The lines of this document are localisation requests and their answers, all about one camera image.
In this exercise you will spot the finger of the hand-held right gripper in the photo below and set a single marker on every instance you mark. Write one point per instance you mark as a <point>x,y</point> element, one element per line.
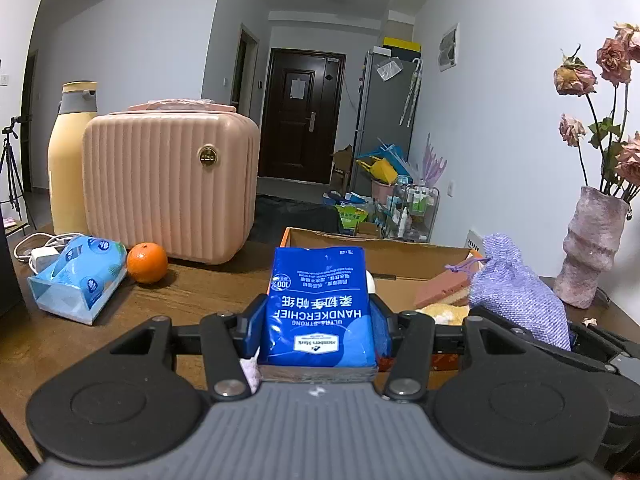
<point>600,337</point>
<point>550,351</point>

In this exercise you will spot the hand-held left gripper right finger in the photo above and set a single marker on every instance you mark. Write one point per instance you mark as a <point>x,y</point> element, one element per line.
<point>381,332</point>

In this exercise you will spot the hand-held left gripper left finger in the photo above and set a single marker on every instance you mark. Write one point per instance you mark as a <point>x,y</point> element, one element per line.
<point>253,327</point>

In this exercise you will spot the lavender fuzzy cloth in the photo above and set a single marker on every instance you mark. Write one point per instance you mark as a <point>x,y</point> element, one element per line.
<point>249,375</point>

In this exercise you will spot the blue handkerchief tissue pack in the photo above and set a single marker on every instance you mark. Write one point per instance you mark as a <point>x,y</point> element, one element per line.
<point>317,310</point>

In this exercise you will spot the yellow and white plush toy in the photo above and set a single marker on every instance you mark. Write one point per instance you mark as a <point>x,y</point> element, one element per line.
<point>445,314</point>

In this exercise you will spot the cardboard box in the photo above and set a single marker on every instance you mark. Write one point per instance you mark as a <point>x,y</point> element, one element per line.
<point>400,260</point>

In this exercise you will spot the pink and cream sponge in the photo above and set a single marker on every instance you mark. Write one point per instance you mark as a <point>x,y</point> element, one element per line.
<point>442,282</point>

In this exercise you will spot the fallen pink petal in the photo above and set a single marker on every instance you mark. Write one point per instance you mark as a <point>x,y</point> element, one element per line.
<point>590,321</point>

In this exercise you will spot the mauve textured vase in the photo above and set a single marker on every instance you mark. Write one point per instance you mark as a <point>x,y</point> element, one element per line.
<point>590,250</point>

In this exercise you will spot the black bag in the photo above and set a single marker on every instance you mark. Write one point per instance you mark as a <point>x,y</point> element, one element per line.
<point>295,220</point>

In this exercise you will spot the green printed bag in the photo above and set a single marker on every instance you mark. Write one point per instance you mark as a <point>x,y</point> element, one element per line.
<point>351,217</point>

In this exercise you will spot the metal rolling cart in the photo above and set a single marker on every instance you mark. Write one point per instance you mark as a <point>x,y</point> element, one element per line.
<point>412,212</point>

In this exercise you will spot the orange fruit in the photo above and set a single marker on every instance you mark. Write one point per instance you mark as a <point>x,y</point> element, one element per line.
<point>146,263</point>

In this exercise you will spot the pink bucket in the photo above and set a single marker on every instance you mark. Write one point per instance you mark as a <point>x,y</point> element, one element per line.
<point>382,190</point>

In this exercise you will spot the pink ribbed suitcase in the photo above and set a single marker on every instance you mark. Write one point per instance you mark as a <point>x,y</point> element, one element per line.
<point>170,185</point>

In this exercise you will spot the pile of blue yellow bags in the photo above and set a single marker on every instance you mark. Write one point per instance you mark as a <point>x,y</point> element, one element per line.
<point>382,165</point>

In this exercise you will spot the brown cardboard carton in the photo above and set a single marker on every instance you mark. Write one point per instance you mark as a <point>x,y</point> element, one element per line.
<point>342,167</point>

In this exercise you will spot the blue tissue box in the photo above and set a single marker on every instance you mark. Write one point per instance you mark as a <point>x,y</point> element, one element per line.
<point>75,280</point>

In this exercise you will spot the grey refrigerator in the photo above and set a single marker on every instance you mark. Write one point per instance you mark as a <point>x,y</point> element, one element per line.
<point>385,120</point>

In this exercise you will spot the dark brown entrance door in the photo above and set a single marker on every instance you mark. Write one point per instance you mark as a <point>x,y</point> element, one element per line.
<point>300,120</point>

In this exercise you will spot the tall yellow bottle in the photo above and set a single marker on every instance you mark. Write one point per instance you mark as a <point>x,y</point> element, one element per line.
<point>70,170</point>

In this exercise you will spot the white folded umbrella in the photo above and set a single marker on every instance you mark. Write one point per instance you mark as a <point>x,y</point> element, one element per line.
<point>411,92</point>

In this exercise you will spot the black monitor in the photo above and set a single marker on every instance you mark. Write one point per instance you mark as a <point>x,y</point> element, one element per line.
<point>9,275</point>

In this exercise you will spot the side doorway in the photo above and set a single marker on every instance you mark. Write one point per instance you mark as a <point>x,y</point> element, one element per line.
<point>245,75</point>

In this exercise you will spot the bunch of dried pink roses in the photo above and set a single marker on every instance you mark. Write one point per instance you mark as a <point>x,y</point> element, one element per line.
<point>575,77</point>

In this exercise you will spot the yellow box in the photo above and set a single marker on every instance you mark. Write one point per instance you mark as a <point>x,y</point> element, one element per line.
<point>400,44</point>

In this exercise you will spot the purple wall decal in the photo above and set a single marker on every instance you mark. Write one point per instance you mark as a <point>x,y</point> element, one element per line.
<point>432,160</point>

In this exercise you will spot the black camera tripod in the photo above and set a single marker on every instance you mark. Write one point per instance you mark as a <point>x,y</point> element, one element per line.
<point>10,170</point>

